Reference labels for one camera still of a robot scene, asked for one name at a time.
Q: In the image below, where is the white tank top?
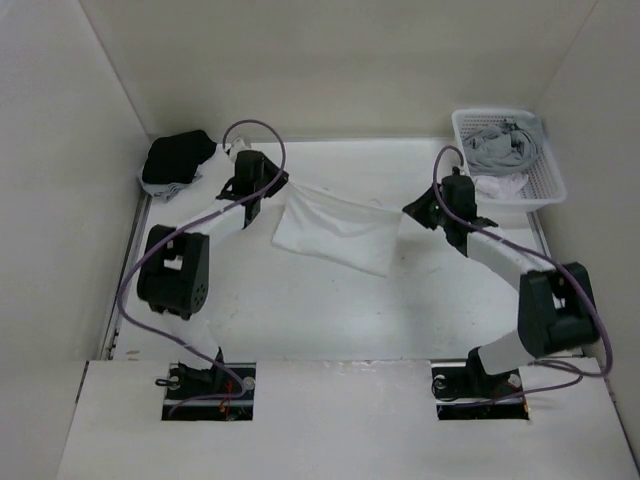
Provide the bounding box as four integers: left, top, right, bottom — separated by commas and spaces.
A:
272, 184, 402, 277

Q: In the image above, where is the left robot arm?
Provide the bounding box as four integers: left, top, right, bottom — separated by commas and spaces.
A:
131, 150, 288, 322

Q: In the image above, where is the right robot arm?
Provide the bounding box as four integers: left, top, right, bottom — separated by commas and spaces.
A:
402, 173, 602, 398

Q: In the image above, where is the folded black tank top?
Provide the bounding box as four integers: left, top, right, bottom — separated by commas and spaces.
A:
141, 130, 217, 185

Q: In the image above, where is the pale pink tank top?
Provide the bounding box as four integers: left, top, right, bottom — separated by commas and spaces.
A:
473, 173, 529, 200

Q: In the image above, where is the folded grey tank top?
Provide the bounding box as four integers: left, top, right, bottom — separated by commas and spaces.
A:
137, 169, 202, 203

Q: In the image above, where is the grey tank top in basket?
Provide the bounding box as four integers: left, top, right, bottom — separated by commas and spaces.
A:
462, 117, 544, 176

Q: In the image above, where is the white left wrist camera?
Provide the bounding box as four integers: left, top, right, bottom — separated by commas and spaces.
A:
225, 137, 252, 158

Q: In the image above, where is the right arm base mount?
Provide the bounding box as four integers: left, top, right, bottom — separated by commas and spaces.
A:
431, 352, 529, 421

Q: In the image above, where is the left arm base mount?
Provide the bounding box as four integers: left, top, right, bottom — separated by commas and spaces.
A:
155, 363, 257, 422

